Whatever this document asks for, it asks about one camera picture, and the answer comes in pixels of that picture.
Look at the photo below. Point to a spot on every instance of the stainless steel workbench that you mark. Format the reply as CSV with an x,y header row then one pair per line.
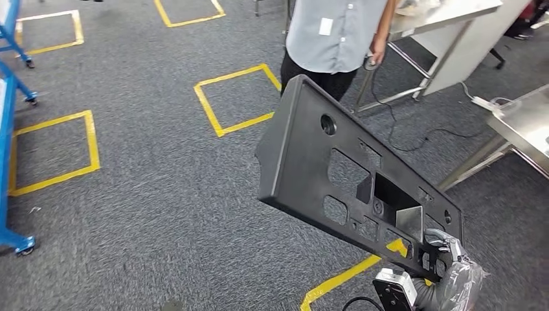
x,y
523,124

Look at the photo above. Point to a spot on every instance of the person's left hand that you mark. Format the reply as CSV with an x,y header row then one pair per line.
x,y
379,49

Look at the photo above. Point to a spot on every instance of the black office chair base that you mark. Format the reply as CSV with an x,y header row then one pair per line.
x,y
497,58

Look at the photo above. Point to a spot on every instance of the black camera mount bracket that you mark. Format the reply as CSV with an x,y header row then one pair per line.
x,y
388,299

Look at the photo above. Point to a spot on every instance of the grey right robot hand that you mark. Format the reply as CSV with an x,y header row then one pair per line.
x,y
461,283

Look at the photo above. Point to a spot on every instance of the person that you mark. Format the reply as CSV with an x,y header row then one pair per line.
x,y
529,17
334,38

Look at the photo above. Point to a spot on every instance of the blue wheeled cart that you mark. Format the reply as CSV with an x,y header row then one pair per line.
x,y
10,38
5,171

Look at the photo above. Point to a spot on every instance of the steel table with white panel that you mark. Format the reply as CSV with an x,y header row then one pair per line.
x,y
463,51

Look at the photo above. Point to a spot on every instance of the clear plastic bag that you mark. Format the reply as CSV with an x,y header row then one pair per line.
x,y
418,7

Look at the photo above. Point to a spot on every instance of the black plastic panel part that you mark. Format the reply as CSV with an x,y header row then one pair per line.
x,y
296,163

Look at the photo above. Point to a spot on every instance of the person's left forearm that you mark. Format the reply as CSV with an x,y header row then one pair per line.
x,y
388,21

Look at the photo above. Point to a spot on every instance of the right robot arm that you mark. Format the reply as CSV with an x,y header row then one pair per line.
x,y
424,296

